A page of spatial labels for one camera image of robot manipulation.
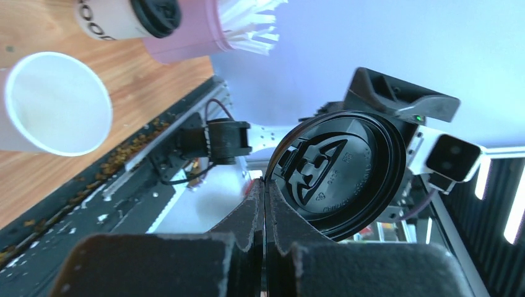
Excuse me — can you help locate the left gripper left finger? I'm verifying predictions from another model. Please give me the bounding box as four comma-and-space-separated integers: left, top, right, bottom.
50, 179, 263, 296

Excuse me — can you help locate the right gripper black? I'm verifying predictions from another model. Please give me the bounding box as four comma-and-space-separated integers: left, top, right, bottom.
315, 67, 461, 140

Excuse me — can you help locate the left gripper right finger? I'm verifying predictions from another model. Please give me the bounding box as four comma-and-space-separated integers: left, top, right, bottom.
264, 181, 473, 296

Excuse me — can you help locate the black coffee cup lid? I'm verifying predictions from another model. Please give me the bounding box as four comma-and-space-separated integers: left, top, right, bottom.
265, 111, 407, 241

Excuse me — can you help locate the white paper coffee cup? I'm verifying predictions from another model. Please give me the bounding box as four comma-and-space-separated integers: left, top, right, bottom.
1, 51, 113, 157

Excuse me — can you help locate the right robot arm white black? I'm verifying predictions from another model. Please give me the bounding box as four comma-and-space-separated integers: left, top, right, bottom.
175, 67, 461, 165

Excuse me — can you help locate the pink holder with white straws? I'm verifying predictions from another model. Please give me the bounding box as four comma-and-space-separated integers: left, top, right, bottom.
143, 1, 283, 64

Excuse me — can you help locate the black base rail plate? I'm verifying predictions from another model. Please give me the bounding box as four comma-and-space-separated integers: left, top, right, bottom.
1, 77, 231, 296

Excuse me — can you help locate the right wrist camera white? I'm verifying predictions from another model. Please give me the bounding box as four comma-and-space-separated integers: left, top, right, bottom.
407, 126, 486, 195

